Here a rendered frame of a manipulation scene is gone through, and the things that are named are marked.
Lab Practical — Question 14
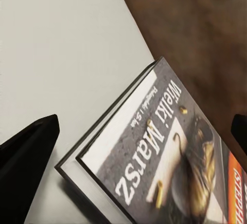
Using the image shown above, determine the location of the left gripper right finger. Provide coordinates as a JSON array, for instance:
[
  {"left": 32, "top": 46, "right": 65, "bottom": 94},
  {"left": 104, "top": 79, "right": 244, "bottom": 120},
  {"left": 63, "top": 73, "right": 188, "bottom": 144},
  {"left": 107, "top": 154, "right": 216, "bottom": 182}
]
[{"left": 231, "top": 114, "right": 247, "bottom": 155}]

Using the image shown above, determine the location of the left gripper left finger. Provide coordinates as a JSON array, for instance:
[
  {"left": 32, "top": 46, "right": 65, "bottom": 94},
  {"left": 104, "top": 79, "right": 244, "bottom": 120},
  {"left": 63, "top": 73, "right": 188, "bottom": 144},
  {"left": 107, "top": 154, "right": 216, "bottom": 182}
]
[{"left": 0, "top": 114, "right": 60, "bottom": 224}]

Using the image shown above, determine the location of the hardback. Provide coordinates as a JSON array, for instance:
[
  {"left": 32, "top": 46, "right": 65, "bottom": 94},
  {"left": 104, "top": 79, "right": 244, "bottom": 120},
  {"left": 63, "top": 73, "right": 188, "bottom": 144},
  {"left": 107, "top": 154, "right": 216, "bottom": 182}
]
[{"left": 54, "top": 56, "right": 247, "bottom": 224}]

